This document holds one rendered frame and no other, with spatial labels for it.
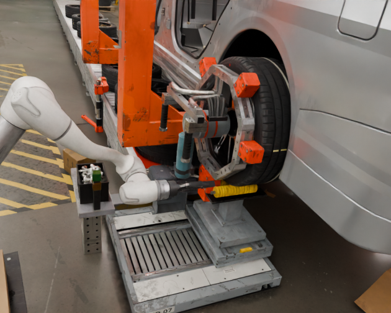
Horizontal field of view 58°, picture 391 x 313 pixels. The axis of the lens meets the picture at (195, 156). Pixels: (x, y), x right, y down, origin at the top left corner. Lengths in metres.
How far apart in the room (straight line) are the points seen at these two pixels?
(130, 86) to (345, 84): 1.18
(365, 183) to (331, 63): 0.43
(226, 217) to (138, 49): 1.06
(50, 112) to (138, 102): 0.92
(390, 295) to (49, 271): 1.92
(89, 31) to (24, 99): 2.73
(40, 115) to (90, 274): 1.11
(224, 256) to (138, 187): 0.72
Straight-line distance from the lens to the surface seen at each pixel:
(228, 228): 2.10
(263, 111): 1.56
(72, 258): 2.20
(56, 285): 2.08
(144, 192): 1.53
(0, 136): 1.44
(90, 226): 2.08
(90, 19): 3.90
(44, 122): 1.25
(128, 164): 1.61
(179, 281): 1.97
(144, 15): 1.98
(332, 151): 1.35
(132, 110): 2.10
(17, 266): 1.78
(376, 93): 1.22
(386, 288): 2.49
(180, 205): 2.44
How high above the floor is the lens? 1.52
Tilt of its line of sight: 28 degrees down
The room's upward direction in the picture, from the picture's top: 8 degrees clockwise
